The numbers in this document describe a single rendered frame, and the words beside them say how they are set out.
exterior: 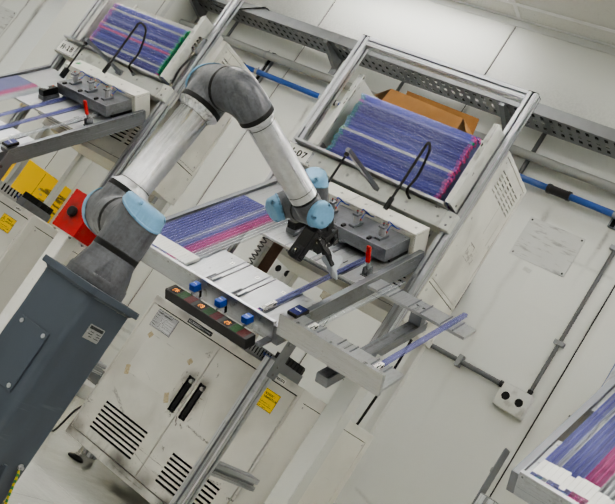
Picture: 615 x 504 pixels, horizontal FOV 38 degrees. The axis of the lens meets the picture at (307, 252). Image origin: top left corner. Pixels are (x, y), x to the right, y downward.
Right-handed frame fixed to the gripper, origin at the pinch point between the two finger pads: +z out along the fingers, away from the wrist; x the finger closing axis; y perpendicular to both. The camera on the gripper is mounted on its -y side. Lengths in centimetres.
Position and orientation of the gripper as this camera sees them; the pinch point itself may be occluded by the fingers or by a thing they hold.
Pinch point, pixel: (316, 271)
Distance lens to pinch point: 270.6
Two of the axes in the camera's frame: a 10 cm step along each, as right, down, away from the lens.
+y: 6.7, -5.1, 5.4
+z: 0.6, 7.6, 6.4
